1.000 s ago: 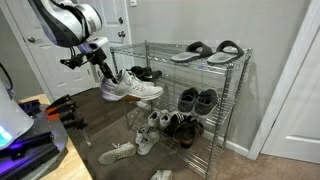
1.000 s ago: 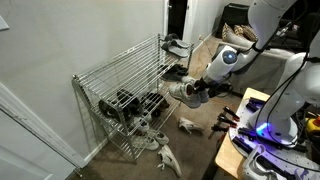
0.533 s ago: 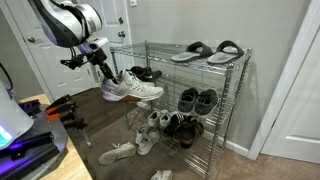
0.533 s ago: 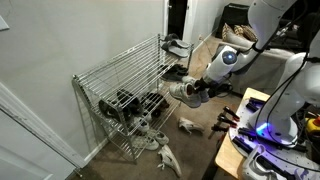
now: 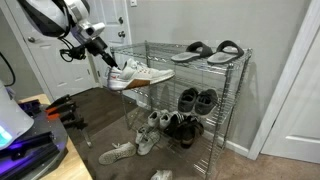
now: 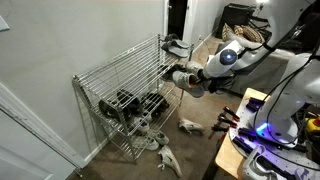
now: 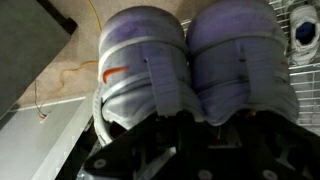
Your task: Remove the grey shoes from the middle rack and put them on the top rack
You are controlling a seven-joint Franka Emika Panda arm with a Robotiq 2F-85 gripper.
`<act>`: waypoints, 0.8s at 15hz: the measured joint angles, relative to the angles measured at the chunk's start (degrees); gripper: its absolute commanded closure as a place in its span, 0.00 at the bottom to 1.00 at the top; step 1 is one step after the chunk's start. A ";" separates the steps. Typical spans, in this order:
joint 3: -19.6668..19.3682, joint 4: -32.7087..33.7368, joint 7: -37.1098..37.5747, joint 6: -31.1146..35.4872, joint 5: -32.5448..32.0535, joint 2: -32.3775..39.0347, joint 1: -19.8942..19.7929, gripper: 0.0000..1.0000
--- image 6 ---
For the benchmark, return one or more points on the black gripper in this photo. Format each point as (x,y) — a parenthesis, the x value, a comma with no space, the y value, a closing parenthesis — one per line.
(221,85)

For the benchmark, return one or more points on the grey sneaker orange insole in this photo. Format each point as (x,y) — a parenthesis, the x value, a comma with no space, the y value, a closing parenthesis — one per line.
(194,68)
(186,85)

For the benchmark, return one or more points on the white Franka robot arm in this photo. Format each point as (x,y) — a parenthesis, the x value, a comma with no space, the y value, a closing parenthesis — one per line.
(216,68)

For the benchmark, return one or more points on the dark grey slip-on shoe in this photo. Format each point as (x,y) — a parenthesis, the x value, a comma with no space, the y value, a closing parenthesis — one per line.
(167,75)
(178,68)

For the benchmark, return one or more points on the black grey slide sandal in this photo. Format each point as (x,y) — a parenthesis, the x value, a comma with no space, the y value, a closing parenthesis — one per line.
(180,40)
(176,50)

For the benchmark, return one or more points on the black orange bar clamp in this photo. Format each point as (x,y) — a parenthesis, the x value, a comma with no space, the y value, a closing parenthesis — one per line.
(220,128)
(231,114)
(227,120)

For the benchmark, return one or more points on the dark brown shoe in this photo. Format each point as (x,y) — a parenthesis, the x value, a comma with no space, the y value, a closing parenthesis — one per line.
(158,103)
(163,98)

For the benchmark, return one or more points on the white Nike sneaker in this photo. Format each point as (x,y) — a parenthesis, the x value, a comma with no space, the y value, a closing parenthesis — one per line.
(170,160)
(191,126)

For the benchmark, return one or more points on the patterned brown pillow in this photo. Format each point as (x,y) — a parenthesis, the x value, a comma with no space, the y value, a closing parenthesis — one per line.
(250,34)
(227,32)

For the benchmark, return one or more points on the short black metal block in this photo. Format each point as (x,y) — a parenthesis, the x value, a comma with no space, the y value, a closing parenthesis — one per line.
(255,104)

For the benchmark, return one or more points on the grey sofa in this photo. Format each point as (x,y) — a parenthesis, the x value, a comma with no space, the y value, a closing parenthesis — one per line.
(260,83)

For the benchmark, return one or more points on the black shoe white stripes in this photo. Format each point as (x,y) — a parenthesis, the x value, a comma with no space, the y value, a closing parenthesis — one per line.
(149,108)

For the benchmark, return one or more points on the black aluminium extrusion bar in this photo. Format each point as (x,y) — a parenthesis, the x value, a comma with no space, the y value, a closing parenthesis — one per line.
(247,133)
(263,163)

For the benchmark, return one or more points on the white knit sneaker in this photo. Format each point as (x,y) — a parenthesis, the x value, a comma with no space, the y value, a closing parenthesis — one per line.
(161,137)
(146,143)

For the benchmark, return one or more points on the black speaker box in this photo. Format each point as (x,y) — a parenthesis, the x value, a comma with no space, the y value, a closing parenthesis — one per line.
(235,16)

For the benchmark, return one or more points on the black sneaker white swoosh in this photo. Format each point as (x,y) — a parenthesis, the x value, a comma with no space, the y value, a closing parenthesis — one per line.
(131,101)
(110,111)

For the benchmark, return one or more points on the small white shoe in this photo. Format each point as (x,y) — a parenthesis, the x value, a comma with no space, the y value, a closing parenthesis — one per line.
(142,126)

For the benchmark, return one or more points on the white curved plastic stand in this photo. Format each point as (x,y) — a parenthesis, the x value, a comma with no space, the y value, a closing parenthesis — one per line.
(251,166)

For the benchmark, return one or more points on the red yellow emergency stop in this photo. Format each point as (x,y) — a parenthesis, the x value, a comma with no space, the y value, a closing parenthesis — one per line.
(314,123)

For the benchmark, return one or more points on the small door stopper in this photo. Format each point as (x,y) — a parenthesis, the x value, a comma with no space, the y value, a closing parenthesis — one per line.
(78,172)

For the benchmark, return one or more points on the white panel door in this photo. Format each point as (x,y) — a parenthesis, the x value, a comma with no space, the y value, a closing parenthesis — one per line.
(20,156)

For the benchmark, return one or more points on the round grey base plate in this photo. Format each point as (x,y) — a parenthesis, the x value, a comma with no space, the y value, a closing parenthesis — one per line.
(245,121)

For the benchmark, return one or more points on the wooden table black frame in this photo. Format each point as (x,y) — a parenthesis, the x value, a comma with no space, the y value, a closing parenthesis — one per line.
(230,156)

